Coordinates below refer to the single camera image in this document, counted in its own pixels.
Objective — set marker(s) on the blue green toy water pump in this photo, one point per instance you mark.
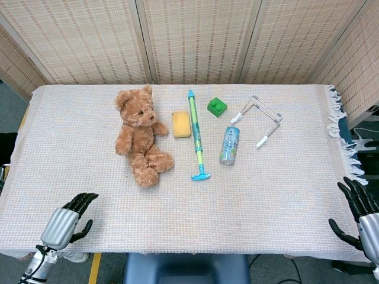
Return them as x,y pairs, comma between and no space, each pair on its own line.
196,133

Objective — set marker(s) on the woven folding screen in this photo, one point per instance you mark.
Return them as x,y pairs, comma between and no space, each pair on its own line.
189,38

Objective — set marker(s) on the brown teddy bear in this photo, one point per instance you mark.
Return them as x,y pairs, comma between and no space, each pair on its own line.
141,134

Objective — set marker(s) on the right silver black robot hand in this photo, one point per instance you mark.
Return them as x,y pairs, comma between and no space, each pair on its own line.
362,219

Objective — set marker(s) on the yellow sponge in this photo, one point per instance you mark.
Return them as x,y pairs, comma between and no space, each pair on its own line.
181,124

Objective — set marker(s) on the green toy building block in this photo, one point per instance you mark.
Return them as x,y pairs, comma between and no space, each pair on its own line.
217,107

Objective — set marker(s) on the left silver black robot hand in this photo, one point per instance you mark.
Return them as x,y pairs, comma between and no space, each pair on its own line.
59,222

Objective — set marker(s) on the white woven tablecloth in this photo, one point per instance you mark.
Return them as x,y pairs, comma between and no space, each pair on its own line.
183,201

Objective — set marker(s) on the plastic drink bottle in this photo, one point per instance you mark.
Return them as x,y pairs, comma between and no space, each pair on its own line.
229,145

